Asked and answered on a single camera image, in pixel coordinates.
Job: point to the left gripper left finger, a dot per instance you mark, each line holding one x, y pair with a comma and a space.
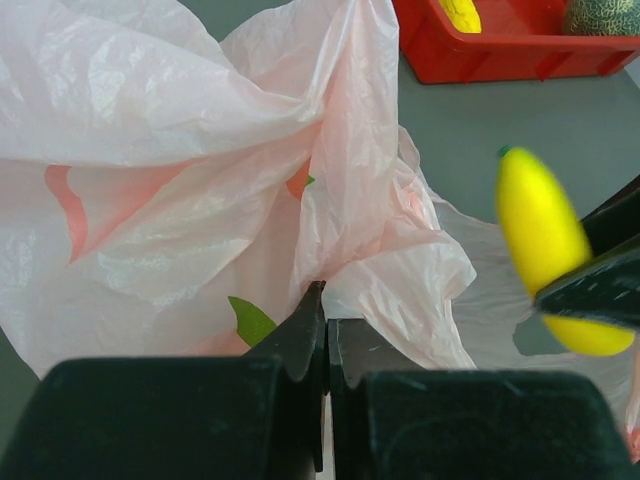
254, 416

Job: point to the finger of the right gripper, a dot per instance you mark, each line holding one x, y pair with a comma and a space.
615, 221
605, 289

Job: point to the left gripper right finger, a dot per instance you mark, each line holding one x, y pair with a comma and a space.
395, 420

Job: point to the single yellow banana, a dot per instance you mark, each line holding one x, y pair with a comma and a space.
546, 240

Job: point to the green cantaloupe melon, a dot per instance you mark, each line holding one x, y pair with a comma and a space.
601, 18

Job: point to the pink plastic bag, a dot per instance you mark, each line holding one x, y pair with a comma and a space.
162, 190

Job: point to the yellow corn cob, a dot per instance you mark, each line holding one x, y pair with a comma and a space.
463, 15

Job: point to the red plastic tray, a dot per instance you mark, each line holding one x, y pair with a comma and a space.
520, 40

